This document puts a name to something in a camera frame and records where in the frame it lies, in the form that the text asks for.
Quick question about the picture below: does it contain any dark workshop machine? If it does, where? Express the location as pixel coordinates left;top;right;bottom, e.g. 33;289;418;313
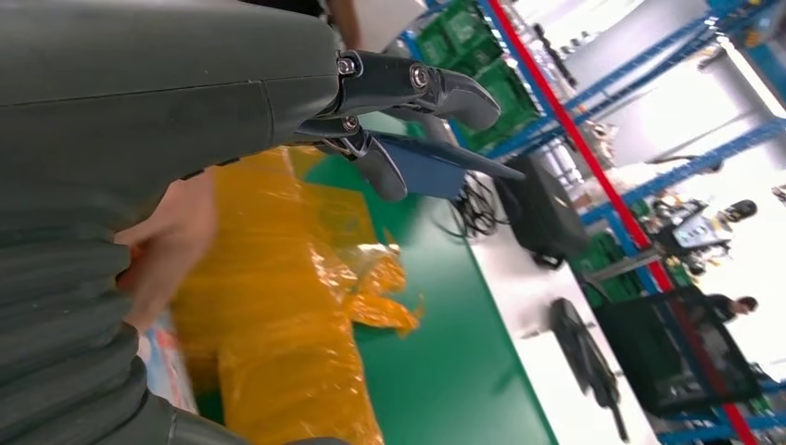
651;196;759;277

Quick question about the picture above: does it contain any blue tablet case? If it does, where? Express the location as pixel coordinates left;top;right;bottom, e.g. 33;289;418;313
374;132;526;201

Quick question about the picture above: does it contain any green table mat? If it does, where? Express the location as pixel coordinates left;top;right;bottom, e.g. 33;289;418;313
196;110;560;445

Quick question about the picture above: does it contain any black carry case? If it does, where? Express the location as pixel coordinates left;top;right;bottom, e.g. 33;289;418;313
494;153;590;272

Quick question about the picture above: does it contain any yellow taped cardboard sheet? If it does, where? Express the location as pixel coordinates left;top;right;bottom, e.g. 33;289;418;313
171;146;425;445

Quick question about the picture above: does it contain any orange detergent bottle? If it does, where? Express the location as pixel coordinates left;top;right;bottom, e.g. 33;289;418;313
137;310;201;415

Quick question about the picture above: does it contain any black bin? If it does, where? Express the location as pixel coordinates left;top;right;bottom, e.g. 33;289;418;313
592;286;763;419

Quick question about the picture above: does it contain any black handheld controller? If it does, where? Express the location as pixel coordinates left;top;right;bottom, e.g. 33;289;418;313
548;298;630;443

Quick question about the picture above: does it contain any long white table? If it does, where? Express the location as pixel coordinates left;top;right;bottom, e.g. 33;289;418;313
469;202;661;445

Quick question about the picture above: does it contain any black cable bundle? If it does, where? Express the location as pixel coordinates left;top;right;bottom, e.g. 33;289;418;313
438;172;511;241

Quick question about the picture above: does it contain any red rack rail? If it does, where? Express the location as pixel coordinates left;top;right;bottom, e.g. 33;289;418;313
488;0;759;445

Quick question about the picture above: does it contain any green plastic crate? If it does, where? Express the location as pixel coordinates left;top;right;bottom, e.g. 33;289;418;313
417;0;545;152
571;233;646;309

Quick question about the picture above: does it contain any person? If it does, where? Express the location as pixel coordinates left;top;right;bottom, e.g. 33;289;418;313
705;294;759;324
239;0;364;52

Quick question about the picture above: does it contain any blue metal shelving rack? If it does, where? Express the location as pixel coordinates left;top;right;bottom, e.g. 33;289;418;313
399;0;786;445

